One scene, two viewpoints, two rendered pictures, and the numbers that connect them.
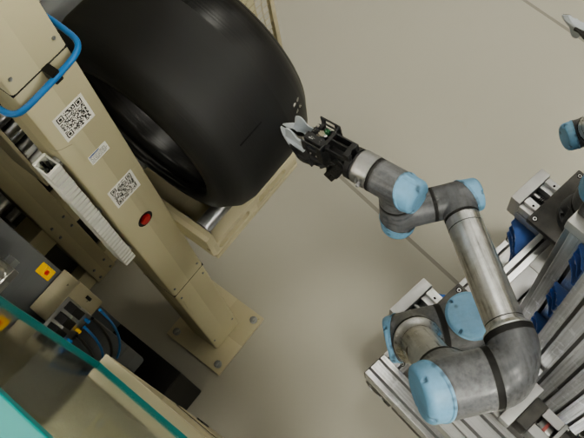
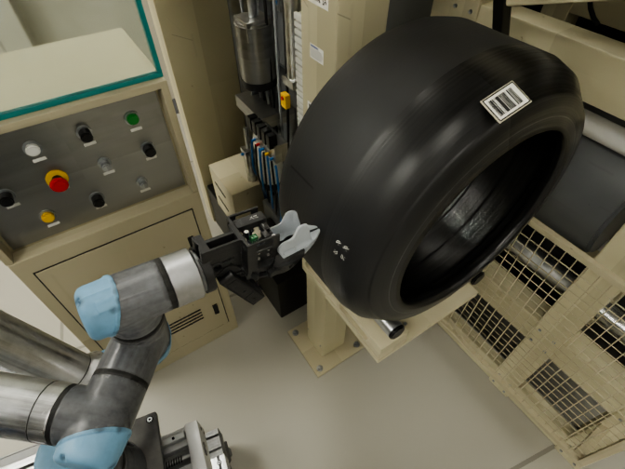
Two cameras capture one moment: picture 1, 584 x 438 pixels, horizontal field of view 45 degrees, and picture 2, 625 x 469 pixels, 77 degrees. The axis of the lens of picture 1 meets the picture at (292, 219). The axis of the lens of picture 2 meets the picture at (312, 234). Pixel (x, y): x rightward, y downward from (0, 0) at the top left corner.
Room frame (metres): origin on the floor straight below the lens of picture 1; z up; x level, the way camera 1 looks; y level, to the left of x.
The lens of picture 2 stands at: (0.90, -0.48, 1.74)
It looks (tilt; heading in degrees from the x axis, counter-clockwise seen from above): 49 degrees down; 95
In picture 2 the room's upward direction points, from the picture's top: straight up
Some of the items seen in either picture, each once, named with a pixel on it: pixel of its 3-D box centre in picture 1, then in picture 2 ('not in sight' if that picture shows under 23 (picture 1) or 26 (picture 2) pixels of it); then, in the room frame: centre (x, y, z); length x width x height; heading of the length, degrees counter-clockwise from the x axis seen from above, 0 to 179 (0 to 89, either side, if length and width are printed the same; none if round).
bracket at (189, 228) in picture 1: (159, 206); not in sight; (0.95, 0.34, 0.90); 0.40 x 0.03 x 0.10; 39
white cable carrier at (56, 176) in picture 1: (91, 215); (309, 112); (0.81, 0.43, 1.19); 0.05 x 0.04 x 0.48; 39
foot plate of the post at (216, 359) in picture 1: (215, 326); (325, 339); (0.89, 0.39, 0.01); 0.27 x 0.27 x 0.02; 39
